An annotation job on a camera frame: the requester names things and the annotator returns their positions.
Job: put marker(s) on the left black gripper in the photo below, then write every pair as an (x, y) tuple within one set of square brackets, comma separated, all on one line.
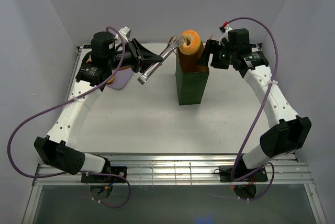
[(146, 58)]

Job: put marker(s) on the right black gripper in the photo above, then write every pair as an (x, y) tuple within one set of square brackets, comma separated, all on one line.
[(212, 47)]

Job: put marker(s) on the glazed ring donut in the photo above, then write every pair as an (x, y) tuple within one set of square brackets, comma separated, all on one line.
[(192, 42)]

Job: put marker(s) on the green paper bag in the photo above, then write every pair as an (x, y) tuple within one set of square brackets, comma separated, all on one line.
[(191, 79)]

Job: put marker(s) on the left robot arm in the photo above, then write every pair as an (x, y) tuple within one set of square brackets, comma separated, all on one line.
[(57, 148)]

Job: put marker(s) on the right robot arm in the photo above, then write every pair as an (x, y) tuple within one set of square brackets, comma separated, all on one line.
[(287, 129)]

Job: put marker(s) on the yellow bread slice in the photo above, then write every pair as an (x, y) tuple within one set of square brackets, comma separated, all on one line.
[(111, 80)]

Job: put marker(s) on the lavender tray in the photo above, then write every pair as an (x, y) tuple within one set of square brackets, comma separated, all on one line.
[(122, 77)]

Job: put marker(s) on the left blue table label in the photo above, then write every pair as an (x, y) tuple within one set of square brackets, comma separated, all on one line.
[(87, 46)]

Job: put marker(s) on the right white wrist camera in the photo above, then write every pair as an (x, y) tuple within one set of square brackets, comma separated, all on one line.
[(224, 29)]

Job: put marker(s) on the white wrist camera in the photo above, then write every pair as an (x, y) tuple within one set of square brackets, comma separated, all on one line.
[(125, 33), (224, 29)]

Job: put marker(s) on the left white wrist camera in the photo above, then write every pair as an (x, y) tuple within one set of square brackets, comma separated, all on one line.
[(125, 33)]

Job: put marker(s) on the aluminium rail frame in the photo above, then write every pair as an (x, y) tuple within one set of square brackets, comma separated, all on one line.
[(154, 170)]

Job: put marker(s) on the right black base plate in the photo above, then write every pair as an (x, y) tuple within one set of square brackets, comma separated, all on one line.
[(224, 173)]

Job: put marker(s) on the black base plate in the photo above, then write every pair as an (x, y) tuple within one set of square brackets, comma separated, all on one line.
[(120, 171), (224, 173)]

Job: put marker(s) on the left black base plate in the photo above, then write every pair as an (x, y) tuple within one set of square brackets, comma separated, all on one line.
[(120, 171)]

